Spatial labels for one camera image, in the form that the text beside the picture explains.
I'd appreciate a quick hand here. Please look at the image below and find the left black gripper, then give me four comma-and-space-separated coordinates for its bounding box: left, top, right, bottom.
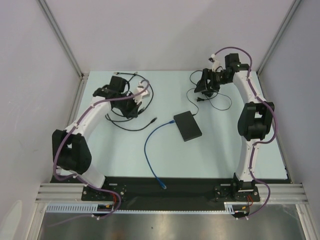
114, 93, 142, 120

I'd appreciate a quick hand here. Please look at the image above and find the black power adapter cable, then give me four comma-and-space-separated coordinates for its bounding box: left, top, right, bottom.
186, 70, 233, 116

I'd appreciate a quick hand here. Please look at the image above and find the black network switch box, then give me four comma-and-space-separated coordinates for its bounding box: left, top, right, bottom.
173, 111, 203, 142

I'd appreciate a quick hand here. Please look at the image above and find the blue ethernet cable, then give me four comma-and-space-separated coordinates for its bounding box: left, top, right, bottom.
144, 120, 176, 190

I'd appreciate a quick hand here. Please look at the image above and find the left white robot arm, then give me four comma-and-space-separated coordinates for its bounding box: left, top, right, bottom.
52, 75, 150, 200

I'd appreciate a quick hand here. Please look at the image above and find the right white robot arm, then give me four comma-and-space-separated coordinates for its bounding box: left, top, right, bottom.
195, 53, 275, 202

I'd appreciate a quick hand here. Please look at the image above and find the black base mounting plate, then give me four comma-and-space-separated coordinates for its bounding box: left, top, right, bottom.
49, 174, 293, 212

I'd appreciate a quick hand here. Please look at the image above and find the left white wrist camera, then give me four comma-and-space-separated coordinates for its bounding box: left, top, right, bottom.
133, 81, 150, 105

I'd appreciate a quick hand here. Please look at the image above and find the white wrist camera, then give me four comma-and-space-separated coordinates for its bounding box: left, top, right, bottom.
208, 53, 221, 72
133, 81, 150, 105

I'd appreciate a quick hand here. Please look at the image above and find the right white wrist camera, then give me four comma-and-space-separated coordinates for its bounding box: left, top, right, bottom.
208, 53, 221, 72

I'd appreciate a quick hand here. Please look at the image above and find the white slotted cable duct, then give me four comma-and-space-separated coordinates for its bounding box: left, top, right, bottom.
46, 203, 115, 214

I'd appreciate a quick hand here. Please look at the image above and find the aluminium frame rail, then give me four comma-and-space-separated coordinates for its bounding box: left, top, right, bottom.
35, 183, 309, 204

